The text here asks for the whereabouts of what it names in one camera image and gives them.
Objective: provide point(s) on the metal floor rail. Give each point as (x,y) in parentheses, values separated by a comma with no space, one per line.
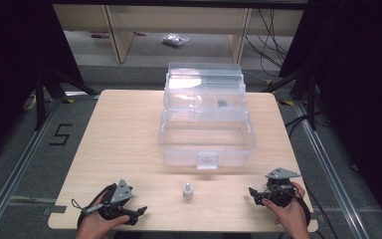
(16,172)
(331,179)

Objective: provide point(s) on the clear plastic bag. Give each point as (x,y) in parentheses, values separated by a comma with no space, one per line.
(175,40)

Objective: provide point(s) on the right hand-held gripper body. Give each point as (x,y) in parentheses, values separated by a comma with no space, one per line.
(280,191)

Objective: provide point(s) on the small white bottle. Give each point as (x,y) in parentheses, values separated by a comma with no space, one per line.
(188,191)

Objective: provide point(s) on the person's right hand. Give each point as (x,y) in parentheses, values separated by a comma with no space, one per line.
(293,219)

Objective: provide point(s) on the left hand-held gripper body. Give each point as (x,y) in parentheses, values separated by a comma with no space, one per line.
(121,192)

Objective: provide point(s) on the light wooden shelf unit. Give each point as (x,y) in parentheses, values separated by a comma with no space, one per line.
(121,36)

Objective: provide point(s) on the person's left hand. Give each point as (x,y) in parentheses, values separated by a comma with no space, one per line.
(94,227)

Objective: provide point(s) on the black metal stand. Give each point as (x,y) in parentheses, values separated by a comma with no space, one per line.
(40,99)
(311,99)

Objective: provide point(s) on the clear plastic storage box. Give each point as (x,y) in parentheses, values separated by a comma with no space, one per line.
(209,156)

